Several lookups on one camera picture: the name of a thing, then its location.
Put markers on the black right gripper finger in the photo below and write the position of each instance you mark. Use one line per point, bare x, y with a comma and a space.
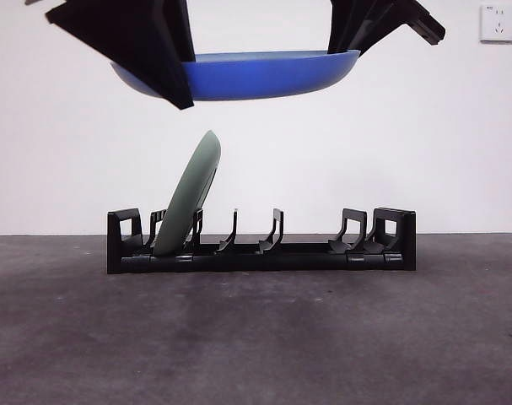
378, 21
344, 21

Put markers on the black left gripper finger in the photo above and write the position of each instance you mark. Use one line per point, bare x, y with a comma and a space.
173, 29
125, 38

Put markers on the blue round plate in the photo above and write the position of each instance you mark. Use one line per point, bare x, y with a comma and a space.
260, 76

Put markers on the green round plate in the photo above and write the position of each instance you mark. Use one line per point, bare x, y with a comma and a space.
188, 198

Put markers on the black plate rack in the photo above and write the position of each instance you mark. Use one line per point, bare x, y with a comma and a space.
281, 257

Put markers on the white wall socket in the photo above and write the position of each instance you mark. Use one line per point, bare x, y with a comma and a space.
498, 25

